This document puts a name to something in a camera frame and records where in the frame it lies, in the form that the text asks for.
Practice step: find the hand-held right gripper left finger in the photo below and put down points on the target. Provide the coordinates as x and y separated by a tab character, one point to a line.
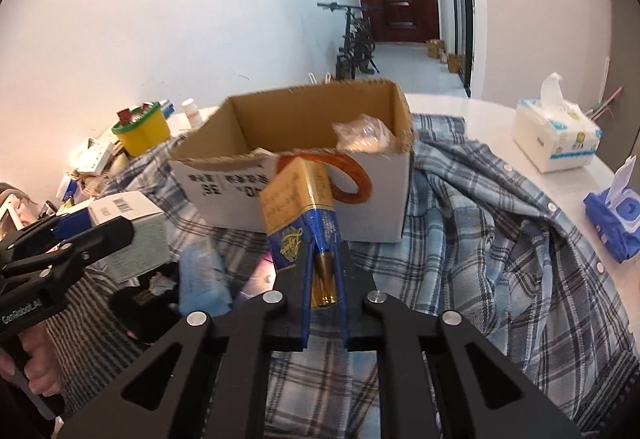
295	299

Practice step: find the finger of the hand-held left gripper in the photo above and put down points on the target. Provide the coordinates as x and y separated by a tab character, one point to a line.
107	234
72	224

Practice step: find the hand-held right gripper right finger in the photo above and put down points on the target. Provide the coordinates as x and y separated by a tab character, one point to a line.
352	314

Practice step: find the white carton box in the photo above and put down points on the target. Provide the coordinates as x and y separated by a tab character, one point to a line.
140	239

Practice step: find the blue gold cigarette pack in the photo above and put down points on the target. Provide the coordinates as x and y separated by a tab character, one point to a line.
300	214

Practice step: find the black hair scrunchie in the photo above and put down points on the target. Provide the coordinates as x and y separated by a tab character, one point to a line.
140	314

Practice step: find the light blue packet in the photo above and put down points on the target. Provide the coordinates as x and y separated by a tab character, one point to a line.
205	279

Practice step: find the cardboard box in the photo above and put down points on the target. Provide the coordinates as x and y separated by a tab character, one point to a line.
380	199

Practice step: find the beige paper napkin packet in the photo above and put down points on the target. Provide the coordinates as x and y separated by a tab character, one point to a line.
365	134

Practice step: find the person's left hand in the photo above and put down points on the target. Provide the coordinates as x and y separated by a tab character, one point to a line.
42	364

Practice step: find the grey striped cloth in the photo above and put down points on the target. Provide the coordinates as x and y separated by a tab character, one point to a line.
85	319

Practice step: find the white blue mask box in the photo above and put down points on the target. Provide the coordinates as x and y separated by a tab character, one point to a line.
95	159

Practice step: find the yellow bin green rim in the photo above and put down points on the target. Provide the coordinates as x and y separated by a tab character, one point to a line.
145	134

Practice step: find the blue plaid shirt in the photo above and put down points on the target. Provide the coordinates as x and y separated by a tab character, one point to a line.
475	244

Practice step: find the white pill bottle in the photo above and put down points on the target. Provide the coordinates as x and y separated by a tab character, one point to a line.
192	116

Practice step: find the black bicycle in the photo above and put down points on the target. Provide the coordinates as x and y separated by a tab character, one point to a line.
355	44

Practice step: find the white tissue pack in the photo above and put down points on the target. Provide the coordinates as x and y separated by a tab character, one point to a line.
555	139

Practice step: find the small brown floor carton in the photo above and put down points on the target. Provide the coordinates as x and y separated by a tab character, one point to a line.
454	63
435	49

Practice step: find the blue wet wipes pack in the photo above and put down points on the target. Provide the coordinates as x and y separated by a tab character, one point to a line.
610	224

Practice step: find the beige refrigerator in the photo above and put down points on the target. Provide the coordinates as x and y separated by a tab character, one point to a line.
625	44

